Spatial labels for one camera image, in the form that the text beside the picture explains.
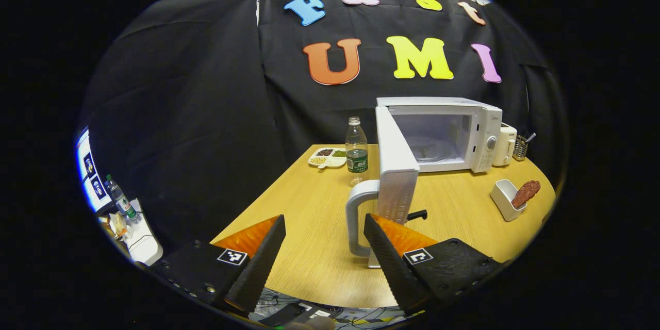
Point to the glass microwave turntable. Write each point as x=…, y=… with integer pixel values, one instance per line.
x=430, y=150

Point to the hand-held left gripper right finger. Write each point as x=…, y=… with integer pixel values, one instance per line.
x=389, y=263

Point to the cream toaster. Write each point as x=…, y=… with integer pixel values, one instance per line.
x=504, y=147

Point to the white divided grain tray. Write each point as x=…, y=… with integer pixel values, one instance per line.
x=327, y=159

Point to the standing banner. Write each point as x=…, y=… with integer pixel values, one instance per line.
x=90, y=175

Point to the striped straw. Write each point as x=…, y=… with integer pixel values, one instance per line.
x=531, y=137

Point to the white microwave oven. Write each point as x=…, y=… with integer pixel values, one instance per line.
x=397, y=165

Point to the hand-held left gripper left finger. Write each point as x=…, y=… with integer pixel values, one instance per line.
x=258, y=268

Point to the brown meat piece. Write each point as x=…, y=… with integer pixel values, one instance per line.
x=526, y=193

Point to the black backdrop cloth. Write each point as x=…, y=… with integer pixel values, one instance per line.
x=196, y=113

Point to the white side table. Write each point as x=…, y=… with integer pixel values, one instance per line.
x=147, y=250

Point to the white rectangular dish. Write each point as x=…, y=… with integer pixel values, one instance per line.
x=502, y=201

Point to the green capped water bottle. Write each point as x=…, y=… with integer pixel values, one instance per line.
x=122, y=201

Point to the clear plastic water bottle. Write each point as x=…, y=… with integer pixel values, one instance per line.
x=357, y=157

